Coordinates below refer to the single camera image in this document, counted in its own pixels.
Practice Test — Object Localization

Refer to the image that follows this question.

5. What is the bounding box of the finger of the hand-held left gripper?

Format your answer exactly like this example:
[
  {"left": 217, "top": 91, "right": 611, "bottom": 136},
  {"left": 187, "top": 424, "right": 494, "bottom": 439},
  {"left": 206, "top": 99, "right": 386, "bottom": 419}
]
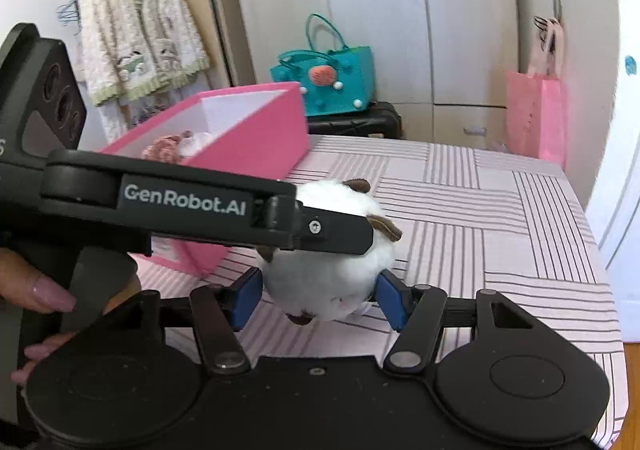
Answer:
[{"left": 252, "top": 196, "right": 374, "bottom": 257}]

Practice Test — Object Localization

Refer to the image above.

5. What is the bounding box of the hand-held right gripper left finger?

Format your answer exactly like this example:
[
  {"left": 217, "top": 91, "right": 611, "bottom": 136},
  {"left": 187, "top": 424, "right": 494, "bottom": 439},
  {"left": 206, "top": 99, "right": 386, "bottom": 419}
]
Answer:
[{"left": 129, "top": 267, "right": 265, "bottom": 377}]

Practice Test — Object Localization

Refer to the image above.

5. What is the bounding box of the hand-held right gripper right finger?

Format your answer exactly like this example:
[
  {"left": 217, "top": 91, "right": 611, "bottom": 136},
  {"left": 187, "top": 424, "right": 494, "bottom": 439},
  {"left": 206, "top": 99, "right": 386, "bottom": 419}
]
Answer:
[{"left": 374, "top": 271, "right": 567, "bottom": 377}]

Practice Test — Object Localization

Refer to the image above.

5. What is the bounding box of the white round plush toy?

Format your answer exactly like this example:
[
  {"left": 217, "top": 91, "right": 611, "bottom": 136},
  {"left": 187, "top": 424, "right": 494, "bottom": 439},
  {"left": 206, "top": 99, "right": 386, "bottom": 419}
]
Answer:
[{"left": 257, "top": 178, "right": 404, "bottom": 327}]

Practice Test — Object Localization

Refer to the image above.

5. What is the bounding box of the pink floral cloth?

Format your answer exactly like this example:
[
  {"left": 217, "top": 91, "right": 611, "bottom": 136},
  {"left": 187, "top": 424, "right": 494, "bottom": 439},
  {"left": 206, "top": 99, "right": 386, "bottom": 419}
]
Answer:
[{"left": 141, "top": 133, "right": 189, "bottom": 164}]

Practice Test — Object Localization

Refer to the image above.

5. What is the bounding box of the pink cardboard box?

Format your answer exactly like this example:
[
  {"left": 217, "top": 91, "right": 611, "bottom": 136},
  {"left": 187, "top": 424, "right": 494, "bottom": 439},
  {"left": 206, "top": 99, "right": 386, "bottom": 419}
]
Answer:
[{"left": 97, "top": 81, "right": 311, "bottom": 279}]

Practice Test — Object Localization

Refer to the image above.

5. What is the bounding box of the person's left hand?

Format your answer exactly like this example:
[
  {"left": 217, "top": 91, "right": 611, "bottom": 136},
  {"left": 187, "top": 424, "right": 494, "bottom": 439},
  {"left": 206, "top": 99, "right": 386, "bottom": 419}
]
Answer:
[{"left": 0, "top": 247, "right": 79, "bottom": 386}]

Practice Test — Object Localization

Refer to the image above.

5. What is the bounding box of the white hanging garment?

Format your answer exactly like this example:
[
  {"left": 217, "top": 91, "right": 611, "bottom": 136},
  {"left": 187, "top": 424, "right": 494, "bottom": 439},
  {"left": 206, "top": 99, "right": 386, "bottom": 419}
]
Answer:
[{"left": 94, "top": 89, "right": 167, "bottom": 142}]

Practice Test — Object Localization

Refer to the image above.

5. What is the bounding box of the black suitcase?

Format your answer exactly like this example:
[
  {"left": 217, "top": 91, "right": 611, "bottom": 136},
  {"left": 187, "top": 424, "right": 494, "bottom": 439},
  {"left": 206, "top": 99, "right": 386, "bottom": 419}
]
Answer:
[{"left": 304, "top": 101, "right": 404, "bottom": 140}]

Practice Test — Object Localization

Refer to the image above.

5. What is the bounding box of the striped pink tablecloth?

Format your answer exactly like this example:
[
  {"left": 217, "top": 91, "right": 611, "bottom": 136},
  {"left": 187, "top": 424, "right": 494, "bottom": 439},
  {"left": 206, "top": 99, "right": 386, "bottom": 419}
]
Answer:
[{"left": 134, "top": 134, "right": 629, "bottom": 433}]

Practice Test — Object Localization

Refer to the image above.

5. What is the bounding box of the teal tote bag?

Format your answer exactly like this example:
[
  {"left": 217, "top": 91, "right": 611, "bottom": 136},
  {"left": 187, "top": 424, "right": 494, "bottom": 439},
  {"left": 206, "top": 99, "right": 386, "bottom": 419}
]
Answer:
[{"left": 269, "top": 13, "right": 374, "bottom": 119}]

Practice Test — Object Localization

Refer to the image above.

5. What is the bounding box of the white green knit cardigan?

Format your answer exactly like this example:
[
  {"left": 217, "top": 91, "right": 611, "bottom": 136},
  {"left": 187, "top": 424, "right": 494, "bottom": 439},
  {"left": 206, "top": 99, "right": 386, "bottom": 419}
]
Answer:
[{"left": 77, "top": 0, "right": 211, "bottom": 109}]

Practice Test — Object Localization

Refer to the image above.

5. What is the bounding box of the blue clothes hanger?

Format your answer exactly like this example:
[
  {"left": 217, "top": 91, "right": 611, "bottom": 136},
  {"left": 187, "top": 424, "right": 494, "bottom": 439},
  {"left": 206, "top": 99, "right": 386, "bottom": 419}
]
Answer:
[{"left": 55, "top": 0, "right": 84, "bottom": 27}]

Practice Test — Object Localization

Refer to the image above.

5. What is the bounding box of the beige three-door wardrobe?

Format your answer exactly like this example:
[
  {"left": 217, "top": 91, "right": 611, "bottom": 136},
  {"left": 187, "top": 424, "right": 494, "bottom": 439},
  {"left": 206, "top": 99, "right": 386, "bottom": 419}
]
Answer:
[{"left": 224, "top": 0, "right": 522, "bottom": 152}]

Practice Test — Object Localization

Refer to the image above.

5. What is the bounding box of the brown tall cabinet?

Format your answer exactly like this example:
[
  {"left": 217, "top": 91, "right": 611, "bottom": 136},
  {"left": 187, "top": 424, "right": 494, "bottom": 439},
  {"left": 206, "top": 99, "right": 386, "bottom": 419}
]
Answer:
[{"left": 159, "top": 0, "right": 257, "bottom": 92}]

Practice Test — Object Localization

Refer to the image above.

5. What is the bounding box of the pink tote bag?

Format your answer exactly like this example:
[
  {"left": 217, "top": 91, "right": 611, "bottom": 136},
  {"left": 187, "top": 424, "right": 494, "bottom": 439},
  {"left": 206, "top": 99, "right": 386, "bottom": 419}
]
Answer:
[{"left": 505, "top": 17, "right": 569, "bottom": 164}]

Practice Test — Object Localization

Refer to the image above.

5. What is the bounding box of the white door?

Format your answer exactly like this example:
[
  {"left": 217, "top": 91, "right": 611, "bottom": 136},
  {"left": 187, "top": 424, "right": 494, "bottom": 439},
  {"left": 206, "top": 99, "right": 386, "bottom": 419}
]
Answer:
[{"left": 584, "top": 0, "right": 640, "bottom": 272}]

